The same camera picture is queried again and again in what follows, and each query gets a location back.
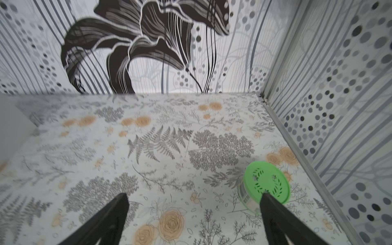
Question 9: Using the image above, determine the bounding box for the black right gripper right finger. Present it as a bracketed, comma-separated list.
[259, 193, 328, 245]

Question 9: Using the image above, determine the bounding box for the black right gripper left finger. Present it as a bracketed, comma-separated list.
[60, 193, 129, 245]

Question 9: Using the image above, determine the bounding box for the white drawer cabinet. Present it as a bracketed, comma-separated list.
[1, 94, 36, 164]

